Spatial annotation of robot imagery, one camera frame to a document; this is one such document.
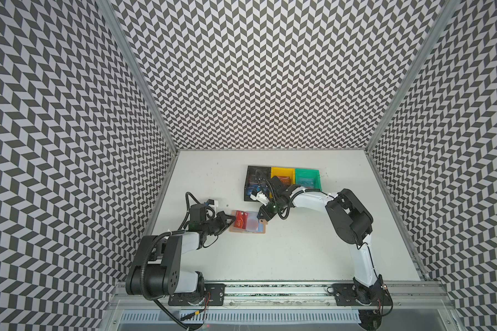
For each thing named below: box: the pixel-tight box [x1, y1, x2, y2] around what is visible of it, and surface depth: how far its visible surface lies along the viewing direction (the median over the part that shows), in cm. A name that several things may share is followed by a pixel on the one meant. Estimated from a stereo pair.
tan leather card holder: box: [229, 209, 268, 234], surface depth 91 cm
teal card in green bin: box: [297, 177, 316, 189], surface depth 104 cm
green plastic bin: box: [295, 168, 323, 191], surface depth 102 cm
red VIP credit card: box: [234, 210, 249, 230], surface depth 91 cm
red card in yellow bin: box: [276, 175, 291, 186], surface depth 106 cm
